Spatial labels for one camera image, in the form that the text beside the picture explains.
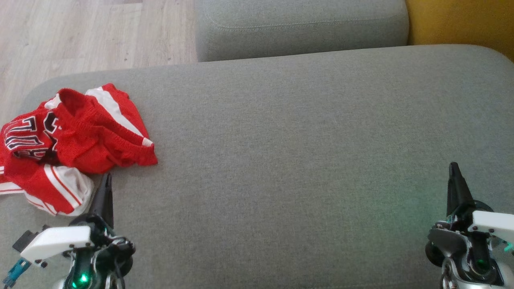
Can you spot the large grey fabric sofa seat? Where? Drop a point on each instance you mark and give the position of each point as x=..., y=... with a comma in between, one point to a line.
x=281, y=160

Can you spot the yellow upholstered furniture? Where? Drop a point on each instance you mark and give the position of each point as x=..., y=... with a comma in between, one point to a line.
x=461, y=20

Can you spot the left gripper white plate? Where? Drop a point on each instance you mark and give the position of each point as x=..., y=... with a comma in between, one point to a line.
x=56, y=241

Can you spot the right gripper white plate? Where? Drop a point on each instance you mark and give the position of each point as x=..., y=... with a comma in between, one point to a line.
x=492, y=224

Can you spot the red basketball shorts white trim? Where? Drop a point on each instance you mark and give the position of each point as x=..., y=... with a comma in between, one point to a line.
x=96, y=136

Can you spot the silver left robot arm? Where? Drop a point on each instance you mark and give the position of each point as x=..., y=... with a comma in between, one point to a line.
x=60, y=286

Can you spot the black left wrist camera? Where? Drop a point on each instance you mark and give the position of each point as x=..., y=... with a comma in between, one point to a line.
x=25, y=241

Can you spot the grey sofa cushion block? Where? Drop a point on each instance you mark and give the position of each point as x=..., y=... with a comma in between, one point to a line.
x=301, y=28

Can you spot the red basketball jersey white sleeves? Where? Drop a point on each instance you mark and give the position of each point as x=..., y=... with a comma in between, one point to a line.
x=52, y=188

